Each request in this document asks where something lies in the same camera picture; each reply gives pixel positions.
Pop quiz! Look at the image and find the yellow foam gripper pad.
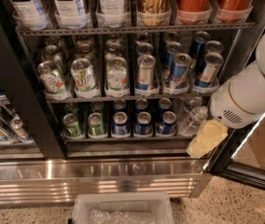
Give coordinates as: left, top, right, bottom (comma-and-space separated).
186, 119, 228, 158

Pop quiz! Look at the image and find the clear front water bottle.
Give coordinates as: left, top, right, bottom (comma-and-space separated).
179, 106, 208, 137

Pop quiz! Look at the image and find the clear water bottle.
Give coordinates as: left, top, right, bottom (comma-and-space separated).
179, 106, 208, 137
179, 96, 202, 119

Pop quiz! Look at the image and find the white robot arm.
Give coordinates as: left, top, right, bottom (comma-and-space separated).
186, 34, 265, 158

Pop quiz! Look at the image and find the clear rear water bottle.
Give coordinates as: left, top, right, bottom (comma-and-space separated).
179, 96, 202, 119

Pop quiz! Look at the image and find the glass fridge door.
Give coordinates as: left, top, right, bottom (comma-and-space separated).
208, 114, 265, 190

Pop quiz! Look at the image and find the left red cola bottle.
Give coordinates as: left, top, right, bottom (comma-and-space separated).
175, 0, 212, 25

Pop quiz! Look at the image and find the red cola bottle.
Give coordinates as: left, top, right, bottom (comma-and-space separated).
215, 0, 252, 23
175, 0, 212, 25

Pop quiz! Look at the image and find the right red cola bottle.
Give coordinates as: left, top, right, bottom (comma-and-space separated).
215, 0, 252, 23

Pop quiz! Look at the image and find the gold drink bottle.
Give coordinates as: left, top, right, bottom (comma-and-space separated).
136, 0, 171, 26

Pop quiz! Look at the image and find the right white tea bottle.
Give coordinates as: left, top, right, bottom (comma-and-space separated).
96, 0, 130, 28

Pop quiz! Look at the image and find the white tea bottle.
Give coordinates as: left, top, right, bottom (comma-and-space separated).
10, 0, 52, 31
96, 0, 130, 28
54, 0, 89, 30

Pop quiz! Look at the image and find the middle white tea bottle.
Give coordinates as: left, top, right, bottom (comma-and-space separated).
54, 0, 89, 30

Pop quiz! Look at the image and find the steel fridge base grille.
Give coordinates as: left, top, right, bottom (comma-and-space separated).
0, 157, 211, 205

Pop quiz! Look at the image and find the left white tea bottle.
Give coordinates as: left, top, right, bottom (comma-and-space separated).
10, 0, 52, 31

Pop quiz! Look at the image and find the front right blue can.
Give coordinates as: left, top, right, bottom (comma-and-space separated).
157, 111, 176, 134

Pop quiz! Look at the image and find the front middle blue can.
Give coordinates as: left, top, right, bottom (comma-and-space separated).
134, 111, 153, 135

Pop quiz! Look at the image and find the front right energy can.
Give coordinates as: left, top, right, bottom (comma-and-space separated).
192, 52, 224, 94

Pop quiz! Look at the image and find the energy can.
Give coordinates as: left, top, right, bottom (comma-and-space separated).
134, 54, 159, 96
192, 52, 224, 94
162, 53, 192, 94

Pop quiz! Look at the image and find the front middle energy can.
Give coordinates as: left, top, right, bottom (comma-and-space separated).
162, 53, 192, 94

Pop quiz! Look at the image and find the front left blue can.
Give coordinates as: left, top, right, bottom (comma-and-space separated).
112, 112, 130, 137

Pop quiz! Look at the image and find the front left energy can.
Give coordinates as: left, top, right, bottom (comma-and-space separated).
134, 54, 159, 96

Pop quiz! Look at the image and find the front right 7up can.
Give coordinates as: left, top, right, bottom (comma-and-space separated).
105, 57, 130, 97

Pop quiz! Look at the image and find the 7up can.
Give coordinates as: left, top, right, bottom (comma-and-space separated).
37, 61, 72, 101
71, 58, 100, 98
105, 57, 130, 97

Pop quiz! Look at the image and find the front right green can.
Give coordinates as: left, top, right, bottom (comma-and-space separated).
88, 112, 107, 138

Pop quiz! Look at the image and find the green can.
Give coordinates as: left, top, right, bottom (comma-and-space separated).
63, 113, 85, 139
88, 112, 107, 138

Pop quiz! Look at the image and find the front left green can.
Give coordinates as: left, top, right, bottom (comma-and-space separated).
63, 113, 85, 139

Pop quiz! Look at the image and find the bubble wrap sheet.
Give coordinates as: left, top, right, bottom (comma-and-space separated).
90, 209, 156, 224

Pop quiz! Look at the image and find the front middle 7up can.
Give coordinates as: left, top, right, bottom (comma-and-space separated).
71, 58, 100, 98

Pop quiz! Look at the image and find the white plastic bin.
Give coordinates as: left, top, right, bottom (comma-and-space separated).
72, 191, 174, 224

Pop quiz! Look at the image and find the front left 7up can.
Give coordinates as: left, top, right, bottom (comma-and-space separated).
37, 61, 72, 101

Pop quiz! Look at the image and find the right silver can behind glass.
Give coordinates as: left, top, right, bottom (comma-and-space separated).
9, 117, 34, 144

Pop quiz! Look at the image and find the middle wire shelf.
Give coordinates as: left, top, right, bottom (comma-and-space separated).
46, 92, 214, 104

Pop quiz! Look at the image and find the wire shelf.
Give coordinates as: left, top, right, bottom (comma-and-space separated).
64, 133, 194, 143
46, 92, 214, 104
16, 21, 256, 36

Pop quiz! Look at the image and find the upper wire shelf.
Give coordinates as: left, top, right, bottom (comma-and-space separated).
16, 21, 256, 36

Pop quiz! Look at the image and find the bottom wire shelf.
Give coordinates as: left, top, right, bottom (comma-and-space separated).
64, 133, 194, 143

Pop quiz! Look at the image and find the black fridge centre post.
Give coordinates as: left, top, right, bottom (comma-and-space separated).
0, 0, 66, 159

